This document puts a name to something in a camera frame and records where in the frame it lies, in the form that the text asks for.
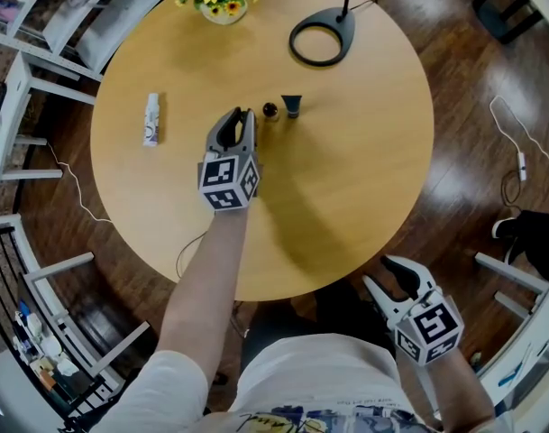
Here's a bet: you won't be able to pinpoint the person's dark trousers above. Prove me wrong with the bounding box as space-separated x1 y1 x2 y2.
240 277 397 360

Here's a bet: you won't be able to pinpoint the blue plastic tool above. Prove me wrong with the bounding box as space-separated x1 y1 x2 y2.
499 361 526 387

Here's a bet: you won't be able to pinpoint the white adapter cable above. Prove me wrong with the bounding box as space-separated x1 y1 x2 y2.
489 95 549 182

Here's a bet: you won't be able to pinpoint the black desk lamp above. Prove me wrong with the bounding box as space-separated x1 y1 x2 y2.
288 0 357 68

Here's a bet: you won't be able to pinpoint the white metal shelf rack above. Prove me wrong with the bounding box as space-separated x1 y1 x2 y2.
0 0 185 84

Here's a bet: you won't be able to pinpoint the white metal frame desk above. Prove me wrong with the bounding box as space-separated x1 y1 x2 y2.
0 213 151 423

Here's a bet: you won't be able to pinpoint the person's left forearm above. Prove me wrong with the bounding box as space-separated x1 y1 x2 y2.
155 207 251 378

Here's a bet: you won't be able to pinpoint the person's right forearm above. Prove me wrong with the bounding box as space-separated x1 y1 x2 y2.
417 347 496 432

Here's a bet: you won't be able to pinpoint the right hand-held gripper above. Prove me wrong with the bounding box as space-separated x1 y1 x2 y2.
361 254 466 368

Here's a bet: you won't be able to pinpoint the dark teal tube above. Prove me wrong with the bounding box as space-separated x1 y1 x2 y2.
280 95 304 120

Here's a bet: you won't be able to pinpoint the white tube bottle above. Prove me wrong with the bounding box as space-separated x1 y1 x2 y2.
142 92 162 148

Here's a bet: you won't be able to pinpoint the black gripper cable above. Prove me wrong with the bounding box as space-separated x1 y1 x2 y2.
174 230 210 283

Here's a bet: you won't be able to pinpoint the person's white printed T-shirt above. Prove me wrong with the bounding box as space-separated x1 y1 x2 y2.
88 334 514 433

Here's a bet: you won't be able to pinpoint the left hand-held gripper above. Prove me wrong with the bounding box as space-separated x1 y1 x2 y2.
197 106 263 215

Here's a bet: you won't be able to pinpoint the white power strip cable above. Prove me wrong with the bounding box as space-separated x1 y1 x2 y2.
46 142 113 224

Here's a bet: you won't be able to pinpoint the white side table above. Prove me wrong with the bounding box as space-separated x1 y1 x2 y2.
0 51 97 184

